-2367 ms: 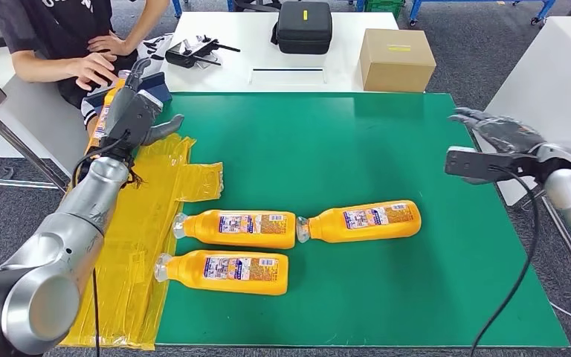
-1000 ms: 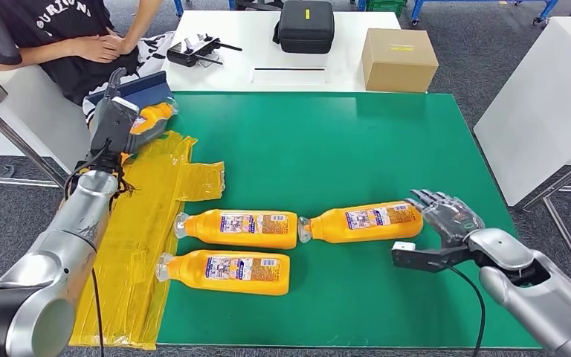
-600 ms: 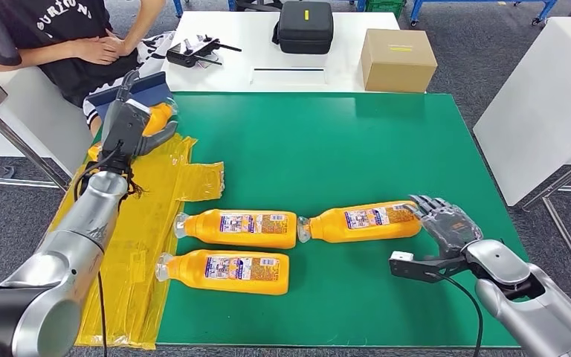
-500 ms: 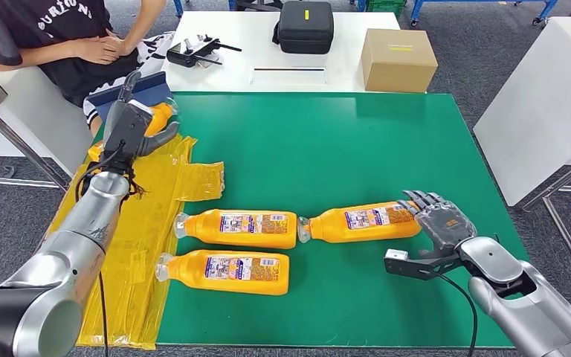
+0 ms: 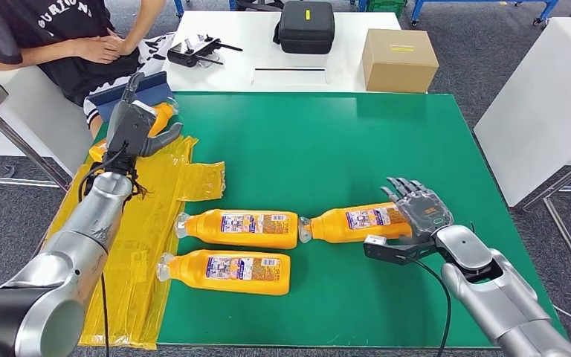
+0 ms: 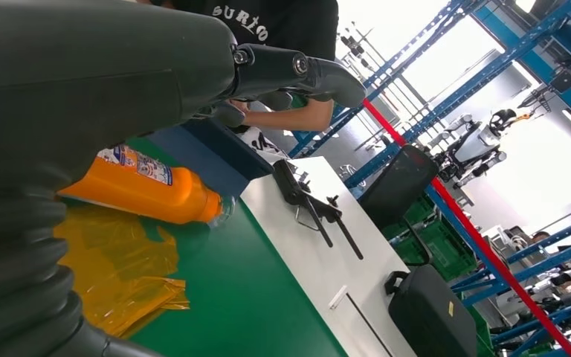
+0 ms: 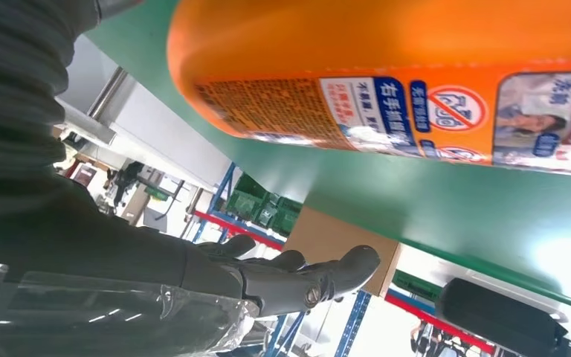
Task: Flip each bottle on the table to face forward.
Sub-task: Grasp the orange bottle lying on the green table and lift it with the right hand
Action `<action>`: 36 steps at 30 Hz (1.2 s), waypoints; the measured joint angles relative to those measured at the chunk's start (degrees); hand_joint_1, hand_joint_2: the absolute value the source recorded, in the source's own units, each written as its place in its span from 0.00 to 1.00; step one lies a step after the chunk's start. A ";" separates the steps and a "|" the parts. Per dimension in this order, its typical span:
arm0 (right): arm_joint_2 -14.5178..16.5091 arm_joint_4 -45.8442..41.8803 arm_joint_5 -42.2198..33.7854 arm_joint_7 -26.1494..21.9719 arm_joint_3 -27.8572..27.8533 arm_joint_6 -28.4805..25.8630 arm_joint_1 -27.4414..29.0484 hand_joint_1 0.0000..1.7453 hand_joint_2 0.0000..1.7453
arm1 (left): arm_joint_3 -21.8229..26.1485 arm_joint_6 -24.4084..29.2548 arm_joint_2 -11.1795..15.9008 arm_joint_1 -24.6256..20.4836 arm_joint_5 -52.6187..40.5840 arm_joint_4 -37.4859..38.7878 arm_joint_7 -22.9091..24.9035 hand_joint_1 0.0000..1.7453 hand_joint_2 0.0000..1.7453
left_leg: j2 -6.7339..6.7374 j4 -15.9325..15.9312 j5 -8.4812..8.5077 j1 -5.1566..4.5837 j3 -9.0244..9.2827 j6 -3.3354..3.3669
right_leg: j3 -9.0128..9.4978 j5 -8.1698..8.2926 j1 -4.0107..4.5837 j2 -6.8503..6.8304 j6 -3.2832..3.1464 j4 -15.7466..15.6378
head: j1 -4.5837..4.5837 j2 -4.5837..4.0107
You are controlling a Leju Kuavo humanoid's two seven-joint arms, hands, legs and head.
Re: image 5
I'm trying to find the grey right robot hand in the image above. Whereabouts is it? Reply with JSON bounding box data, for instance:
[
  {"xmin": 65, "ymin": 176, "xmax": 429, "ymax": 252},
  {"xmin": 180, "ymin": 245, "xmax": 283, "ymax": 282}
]
[{"xmin": 380, "ymin": 177, "xmax": 455, "ymax": 246}]

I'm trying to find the person's right hand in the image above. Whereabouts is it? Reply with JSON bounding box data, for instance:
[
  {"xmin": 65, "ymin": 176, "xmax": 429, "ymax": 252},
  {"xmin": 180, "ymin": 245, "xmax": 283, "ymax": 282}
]
[{"xmin": 71, "ymin": 35, "xmax": 121, "ymax": 65}]

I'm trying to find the person's left hand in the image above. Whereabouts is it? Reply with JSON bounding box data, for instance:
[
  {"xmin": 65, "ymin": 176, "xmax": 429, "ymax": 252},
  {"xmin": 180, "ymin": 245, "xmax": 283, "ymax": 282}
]
[{"xmin": 106, "ymin": 29, "xmax": 140, "ymax": 57}]

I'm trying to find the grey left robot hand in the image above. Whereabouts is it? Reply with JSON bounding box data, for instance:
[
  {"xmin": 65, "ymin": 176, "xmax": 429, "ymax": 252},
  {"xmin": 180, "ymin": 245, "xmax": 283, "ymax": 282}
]
[{"xmin": 120, "ymin": 72, "xmax": 184, "ymax": 158}]

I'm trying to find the orange detergent bottle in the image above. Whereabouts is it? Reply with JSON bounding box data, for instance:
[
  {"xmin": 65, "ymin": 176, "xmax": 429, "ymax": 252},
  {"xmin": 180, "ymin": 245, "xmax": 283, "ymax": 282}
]
[
  {"xmin": 297, "ymin": 202, "xmax": 413, "ymax": 245},
  {"xmin": 174, "ymin": 208, "xmax": 300, "ymax": 251},
  {"xmin": 88, "ymin": 98, "xmax": 179, "ymax": 164},
  {"xmin": 156, "ymin": 249, "xmax": 291, "ymax": 297}
]

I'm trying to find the person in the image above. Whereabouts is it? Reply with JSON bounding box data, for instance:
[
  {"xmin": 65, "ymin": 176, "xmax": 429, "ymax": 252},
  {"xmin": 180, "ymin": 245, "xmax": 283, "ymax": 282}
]
[{"xmin": 0, "ymin": 0, "xmax": 175, "ymax": 140}]

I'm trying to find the black remote controller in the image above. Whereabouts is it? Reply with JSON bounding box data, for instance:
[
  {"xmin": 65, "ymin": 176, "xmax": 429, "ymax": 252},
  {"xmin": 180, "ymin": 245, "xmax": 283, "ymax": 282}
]
[{"xmin": 167, "ymin": 33, "xmax": 244, "ymax": 68}]

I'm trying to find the white bench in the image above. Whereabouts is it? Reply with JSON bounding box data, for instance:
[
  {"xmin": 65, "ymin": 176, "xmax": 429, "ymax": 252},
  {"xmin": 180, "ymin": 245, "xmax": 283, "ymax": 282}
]
[{"xmin": 0, "ymin": 51, "xmax": 94, "ymax": 176}]

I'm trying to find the yellow plastic sheet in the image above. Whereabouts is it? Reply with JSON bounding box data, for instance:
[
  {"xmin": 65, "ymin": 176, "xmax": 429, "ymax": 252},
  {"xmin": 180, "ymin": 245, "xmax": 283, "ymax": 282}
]
[{"xmin": 44, "ymin": 135, "xmax": 226, "ymax": 351}]

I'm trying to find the white table with slot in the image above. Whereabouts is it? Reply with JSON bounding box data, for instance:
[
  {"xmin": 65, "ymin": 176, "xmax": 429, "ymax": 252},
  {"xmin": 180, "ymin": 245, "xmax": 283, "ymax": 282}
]
[{"xmin": 162, "ymin": 11, "xmax": 429, "ymax": 94}]

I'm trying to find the green table mat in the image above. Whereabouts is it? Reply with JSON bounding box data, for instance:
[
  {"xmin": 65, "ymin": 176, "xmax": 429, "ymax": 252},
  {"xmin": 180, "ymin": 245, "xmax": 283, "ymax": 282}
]
[{"xmin": 91, "ymin": 91, "xmax": 570, "ymax": 348}]

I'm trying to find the brown cardboard box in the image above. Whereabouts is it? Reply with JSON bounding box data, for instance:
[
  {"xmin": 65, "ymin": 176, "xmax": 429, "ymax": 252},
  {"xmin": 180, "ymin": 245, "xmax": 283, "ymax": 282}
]
[{"xmin": 361, "ymin": 28, "xmax": 440, "ymax": 94}]

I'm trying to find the plain white table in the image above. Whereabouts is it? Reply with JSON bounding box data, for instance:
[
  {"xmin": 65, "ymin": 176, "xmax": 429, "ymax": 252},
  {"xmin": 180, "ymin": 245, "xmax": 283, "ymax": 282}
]
[{"xmin": 473, "ymin": 17, "xmax": 571, "ymax": 297}]

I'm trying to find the black carrying case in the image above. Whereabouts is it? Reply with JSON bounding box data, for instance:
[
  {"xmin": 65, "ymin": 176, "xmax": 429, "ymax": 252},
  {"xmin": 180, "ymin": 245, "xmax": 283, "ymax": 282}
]
[{"xmin": 273, "ymin": 0, "xmax": 336, "ymax": 55}]

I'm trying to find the green plastic crate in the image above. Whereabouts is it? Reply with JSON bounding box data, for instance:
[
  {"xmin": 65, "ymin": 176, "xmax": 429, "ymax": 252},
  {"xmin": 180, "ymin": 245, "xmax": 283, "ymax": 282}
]
[{"xmin": 367, "ymin": 0, "xmax": 408, "ymax": 18}]

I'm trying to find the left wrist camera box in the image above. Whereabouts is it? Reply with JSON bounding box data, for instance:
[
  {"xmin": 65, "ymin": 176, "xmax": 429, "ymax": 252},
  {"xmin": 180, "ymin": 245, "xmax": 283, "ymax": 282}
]
[{"xmin": 107, "ymin": 100, "xmax": 158, "ymax": 156}]

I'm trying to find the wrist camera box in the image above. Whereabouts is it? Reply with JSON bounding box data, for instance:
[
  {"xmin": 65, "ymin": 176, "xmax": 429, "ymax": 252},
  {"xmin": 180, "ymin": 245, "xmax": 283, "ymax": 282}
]
[
  {"xmin": 362, "ymin": 234, "xmax": 436, "ymax": 267},
  {"xmin": 107, "ymin": 100, "xmax": 158, "ymax": 156}
]

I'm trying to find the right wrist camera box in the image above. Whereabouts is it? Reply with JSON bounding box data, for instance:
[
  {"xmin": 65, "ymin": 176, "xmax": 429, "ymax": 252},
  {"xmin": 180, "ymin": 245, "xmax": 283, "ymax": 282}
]
[{"xmin": 362, "ymin": 234, "xmax": 436, "ymax": 267}]

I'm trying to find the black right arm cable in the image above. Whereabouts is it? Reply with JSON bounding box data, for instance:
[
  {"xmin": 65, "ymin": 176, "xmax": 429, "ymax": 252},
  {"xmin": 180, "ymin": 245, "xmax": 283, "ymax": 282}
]
[{"xmin": 403, "ymin": 254, "xmax": 453, "ymax": 357}]

